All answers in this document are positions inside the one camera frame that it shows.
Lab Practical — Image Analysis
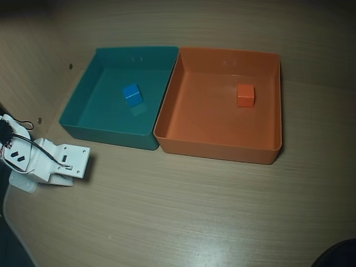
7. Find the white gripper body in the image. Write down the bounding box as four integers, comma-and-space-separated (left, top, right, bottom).
1, 135, 58, 185

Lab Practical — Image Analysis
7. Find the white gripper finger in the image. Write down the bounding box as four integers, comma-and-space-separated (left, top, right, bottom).
47, 175, 75, 187

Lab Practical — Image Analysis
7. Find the blue cube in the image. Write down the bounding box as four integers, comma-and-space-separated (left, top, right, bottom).
121, 83, 144, 107

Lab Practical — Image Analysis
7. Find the orange cube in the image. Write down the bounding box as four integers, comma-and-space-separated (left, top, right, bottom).
236, 84, 256, 108

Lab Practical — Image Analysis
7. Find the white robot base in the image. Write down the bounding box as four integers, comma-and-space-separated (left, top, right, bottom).
9, 172, 39, 194

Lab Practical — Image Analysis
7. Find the teal plastic box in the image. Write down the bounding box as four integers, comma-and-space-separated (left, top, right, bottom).
58, 46, 179, 151

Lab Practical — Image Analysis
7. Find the orange plastic box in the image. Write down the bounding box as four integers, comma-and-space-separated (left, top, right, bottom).
153, 46, 283, 165

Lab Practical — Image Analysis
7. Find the black round object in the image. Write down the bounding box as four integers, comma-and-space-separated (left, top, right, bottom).
311, 238, 356, 267

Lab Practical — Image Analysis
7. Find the black camera cable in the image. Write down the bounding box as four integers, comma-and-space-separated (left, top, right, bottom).
11, 132, 73, 170

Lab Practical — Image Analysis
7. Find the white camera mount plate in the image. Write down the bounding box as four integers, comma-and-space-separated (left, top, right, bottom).
46, 143, 91, 179

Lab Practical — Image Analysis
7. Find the thin black servo wire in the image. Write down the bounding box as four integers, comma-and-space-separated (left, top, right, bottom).
13, 118, 34, 131

